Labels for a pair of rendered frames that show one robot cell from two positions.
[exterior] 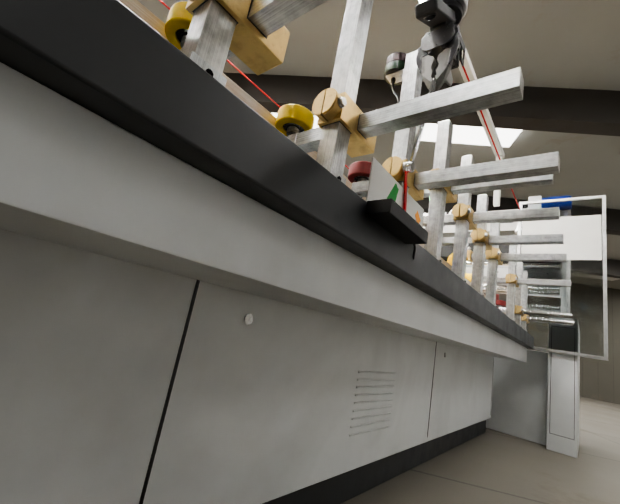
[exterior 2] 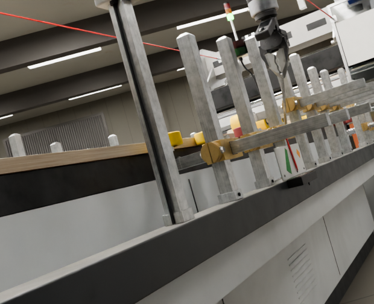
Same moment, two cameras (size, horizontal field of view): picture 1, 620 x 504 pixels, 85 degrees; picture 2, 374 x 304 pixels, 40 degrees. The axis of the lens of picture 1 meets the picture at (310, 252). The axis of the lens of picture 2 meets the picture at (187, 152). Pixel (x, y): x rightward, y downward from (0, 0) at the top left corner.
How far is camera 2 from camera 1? 103 cm
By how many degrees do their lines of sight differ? 16
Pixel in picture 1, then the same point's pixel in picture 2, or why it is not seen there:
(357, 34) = (242, 87)
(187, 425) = not seen: outside the picture
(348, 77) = (250, 119)
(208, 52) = (233, 184)
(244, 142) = (259, 211)
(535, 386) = not seen: outside the picture
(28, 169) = (232, 274)
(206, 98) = (249, 209)
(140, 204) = (245, 260)
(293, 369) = (262, 283)
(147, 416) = not seen: outside the picture
